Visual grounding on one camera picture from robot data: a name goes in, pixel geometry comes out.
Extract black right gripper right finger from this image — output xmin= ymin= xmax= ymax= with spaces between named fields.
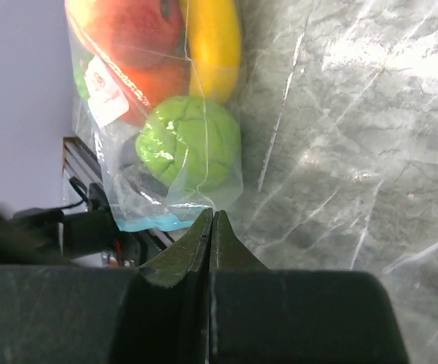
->
xmin=209 ymin=212 xmax=408 ymax=363

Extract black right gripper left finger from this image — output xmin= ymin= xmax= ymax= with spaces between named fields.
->
xmin=0 ymin=209 xmax=213 ymax=363

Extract fake green cabbage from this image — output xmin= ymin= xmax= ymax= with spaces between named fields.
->
xmin=135 ymin=96 xmax=241 ymax=190

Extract fake orange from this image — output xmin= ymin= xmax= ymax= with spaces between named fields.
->
xmin=89 ymin=41 xmax=191 ymax=128

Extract clear zip top bag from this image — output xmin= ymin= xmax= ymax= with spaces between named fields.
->
xmin=65 ymin=1 xmax=243 ymax=232

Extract fake red apple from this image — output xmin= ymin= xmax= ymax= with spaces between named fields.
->
xmin=65 ymin=1 xmax=184 ymax=67

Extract fake yellow banana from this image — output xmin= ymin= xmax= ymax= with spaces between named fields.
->
xmin=179 ymin=0 xmax=242 ymax=104

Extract fake green leafy vegetable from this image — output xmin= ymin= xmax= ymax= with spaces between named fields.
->
xmin=72 ymin=54 xmax=93 ymax=101

